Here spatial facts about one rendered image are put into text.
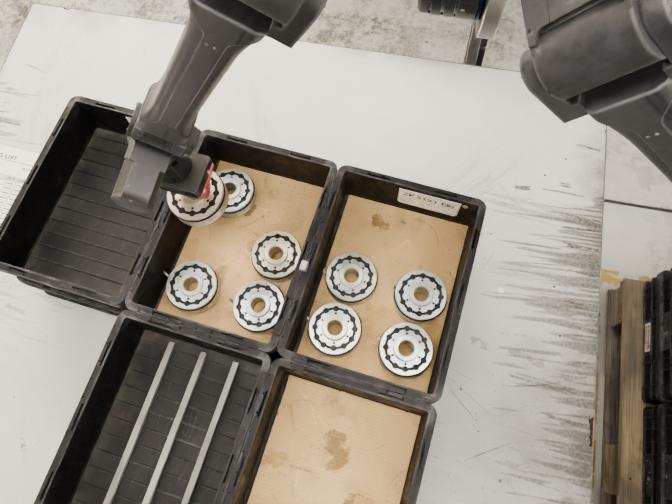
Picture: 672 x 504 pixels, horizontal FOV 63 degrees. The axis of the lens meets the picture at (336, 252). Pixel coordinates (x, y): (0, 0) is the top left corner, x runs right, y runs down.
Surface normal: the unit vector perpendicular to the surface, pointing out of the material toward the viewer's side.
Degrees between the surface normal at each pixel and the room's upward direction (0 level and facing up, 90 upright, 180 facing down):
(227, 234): 0
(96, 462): 0
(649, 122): 88
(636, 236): 0
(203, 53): 95
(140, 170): 32
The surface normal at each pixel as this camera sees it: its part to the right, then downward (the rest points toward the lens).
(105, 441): -0.04, -0.33
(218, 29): -0.25, 0.94
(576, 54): -0.67, 0.47
